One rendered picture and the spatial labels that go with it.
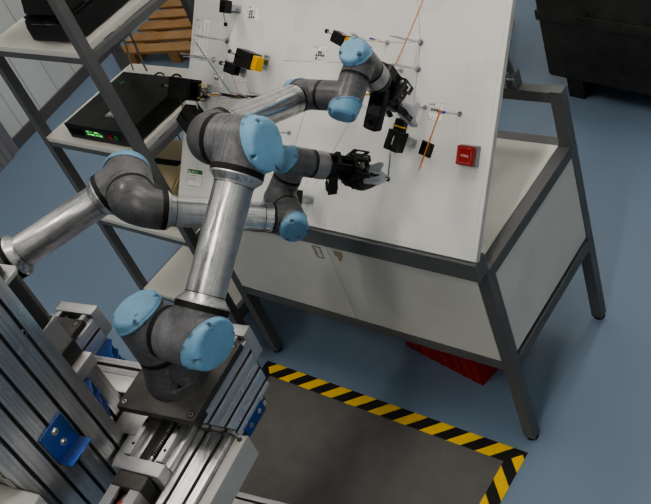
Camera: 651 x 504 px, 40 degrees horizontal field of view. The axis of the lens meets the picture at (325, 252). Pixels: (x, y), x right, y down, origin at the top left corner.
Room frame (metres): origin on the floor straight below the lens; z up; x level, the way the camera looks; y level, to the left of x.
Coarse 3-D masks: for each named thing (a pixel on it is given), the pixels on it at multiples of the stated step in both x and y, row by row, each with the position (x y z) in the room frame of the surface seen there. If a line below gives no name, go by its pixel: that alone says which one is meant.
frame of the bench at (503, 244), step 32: (576, 160) 2.13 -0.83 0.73; (544, 192) 2.00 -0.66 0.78; (512, 224) 1.91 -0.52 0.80; (576, 256) 2.08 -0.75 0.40; (480, 288) 1.79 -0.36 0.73; (256, 320) 2.67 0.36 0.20; (352, 320) 2.24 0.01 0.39; (544, 320) 1.90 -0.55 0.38; (448, 352) 1.95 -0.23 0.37; (512, 352) 1.78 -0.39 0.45; (512, 384) 1.79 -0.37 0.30
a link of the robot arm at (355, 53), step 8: (352, 40) 1.94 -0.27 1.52; (360, 40) 1.93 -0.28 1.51; (344, 48) 1.94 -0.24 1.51; (352, 48) 1.93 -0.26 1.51; (360, 48) 1.91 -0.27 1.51; (368, 48) 1.92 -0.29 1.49; (344, 56) 1.92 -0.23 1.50; (352, 56) 1.91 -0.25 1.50; (360, 56) 1.90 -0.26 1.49; (368, 56) 1.91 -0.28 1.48; (376, 56) 1.94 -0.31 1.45; (344, 64) 1.92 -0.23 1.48; (352, 64) 1.91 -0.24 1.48; (360, 64) 1.90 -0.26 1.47; (368, 64) 1.91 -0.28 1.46; (376, 64) 1.93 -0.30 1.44; (360, 72) 1.97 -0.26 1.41; (368, 72) 1.90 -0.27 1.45; (376, 72) 1.93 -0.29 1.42
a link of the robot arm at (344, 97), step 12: (348, 72) 1.90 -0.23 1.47; (324, 84) 1.92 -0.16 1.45; (336, 84) 1.90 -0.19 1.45; (348, 84) 1.88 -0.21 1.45; (360, 84) 1.88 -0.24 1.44; (324, 96) 1.90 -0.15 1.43; (336, 96) 1.87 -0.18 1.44; (348, 96) 1.85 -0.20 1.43; (360, 96) 1.86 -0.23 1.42; (324, 108) 1.91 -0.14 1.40; (336, 108) 1.85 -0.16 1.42; (348, 108) 1.84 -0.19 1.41; (360, 108) 1.86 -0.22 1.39; (348, 120) 1.85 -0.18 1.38
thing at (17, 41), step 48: (48, 0) 2.71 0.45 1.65; (144, 0) 2.92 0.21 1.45; (192, 0) 2.99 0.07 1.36; (0, 48) 3.05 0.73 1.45; (48, 48) 2.85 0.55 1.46; (96, 48) 2.74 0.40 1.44; (48, 144) 3.12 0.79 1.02; (96, 144) 2.89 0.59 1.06; (144, 144) 2.71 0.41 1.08; (192, 240) 2.69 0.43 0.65; (144, 288) 3.11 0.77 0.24
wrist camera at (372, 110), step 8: (376, 96) 1.98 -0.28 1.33; (384, 96) 1.96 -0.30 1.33; (368, 104) 1.99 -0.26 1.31; (376, 104) 1.97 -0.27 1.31; (384, 104) 1.96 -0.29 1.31; (368, 112) 1.98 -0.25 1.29; (376, 112) 1.96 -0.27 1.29; (384, 112) 1.96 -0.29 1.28; (368, 120) 1.97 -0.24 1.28; (376, 120) 1.95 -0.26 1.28; (368, 128) 1.96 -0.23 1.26; (376, 128) 1.95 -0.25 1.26
